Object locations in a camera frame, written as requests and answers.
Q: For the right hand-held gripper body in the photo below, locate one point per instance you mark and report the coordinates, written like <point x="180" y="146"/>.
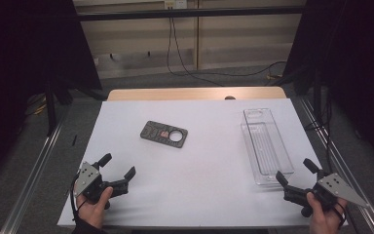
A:
<point x="329" y="190"/>

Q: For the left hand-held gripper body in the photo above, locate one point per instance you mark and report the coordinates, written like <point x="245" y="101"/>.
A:
<point x="89" y="182"/>

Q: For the dark grey plate with hole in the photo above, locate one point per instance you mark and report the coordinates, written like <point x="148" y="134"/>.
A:
<point x="164" y="134"/>

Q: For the person's left hand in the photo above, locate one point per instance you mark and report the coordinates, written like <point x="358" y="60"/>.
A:
<point x="92" y="211"/>

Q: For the person's right hand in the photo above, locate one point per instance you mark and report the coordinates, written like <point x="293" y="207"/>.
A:
<point x="324" y="219"/>

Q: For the clear plastic tray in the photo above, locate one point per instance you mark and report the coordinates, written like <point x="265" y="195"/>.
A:
<point x="266" y="146"/>

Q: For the black metal stand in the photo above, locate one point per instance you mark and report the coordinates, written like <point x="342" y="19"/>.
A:
<point x="50" y="110"/>

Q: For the white table mat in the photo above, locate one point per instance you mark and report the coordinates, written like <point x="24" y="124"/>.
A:
<point x="207" y="169"/>

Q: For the wooden table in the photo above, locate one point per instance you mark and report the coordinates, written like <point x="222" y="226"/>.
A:
<point x="175" y="93"/>

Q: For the black curtain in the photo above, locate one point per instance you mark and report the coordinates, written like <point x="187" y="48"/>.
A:
<point x="354" y="65"/>
<point x="19" y="65"/>

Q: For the black horizontal bar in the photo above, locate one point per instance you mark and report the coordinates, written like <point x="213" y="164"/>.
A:
<point x="191" y="13"/>

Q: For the metal floor rail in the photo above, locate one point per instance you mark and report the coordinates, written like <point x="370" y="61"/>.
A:
<point x="32" y="182"/>
<point x="341" y="162"/>

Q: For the white wall socket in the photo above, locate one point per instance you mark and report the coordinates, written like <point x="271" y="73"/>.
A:
<point x="175" y="4"/>

